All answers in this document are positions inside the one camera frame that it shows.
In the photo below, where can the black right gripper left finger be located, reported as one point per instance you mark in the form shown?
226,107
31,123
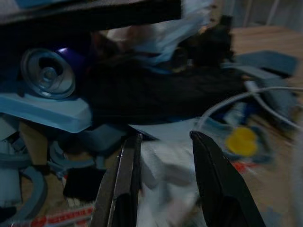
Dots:
123,179

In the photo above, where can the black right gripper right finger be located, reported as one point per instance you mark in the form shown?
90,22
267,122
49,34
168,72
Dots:
213,179

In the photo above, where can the white tissue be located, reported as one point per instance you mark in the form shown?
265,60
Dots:
165,165

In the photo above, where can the yellow round cap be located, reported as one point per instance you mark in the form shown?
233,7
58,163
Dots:
241,140

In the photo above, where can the black crumpled cloth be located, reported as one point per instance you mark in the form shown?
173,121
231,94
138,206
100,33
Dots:
154,94

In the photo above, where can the blue silver drink can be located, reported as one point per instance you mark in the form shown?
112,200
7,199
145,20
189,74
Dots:
47,73

